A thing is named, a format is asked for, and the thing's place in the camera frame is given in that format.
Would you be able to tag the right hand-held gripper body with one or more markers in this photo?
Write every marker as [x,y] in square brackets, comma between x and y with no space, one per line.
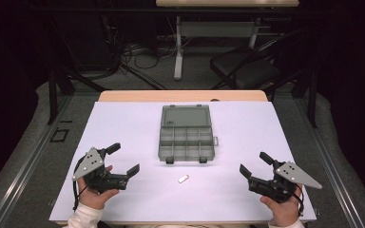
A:
[293,174]

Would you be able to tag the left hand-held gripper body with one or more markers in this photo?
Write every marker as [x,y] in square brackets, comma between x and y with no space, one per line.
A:
[88,163]

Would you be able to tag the small white rectangular piece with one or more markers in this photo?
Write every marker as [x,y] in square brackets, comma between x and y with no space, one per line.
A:
[183,179]

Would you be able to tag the grey plastic compartment box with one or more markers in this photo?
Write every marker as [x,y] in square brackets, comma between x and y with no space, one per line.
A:
[186,139]

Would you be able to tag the person's left hand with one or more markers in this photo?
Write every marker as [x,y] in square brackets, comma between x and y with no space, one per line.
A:
[93,198]

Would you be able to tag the person's right hand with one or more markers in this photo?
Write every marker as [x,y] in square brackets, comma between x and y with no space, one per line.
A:
[285,212]

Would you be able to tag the white table board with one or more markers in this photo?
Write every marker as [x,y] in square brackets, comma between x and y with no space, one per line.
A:
[228,190]

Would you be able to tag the black metal stand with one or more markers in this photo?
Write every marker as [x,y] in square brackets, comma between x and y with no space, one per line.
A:
[53,95]
[312,98]

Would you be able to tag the wooden table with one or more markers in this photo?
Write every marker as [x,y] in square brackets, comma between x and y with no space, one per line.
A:
[171,95]

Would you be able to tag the black folding chair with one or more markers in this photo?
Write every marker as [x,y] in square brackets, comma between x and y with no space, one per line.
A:
[250,71]

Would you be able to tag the white-legged desk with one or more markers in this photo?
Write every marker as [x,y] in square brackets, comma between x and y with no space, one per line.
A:
[221,28]

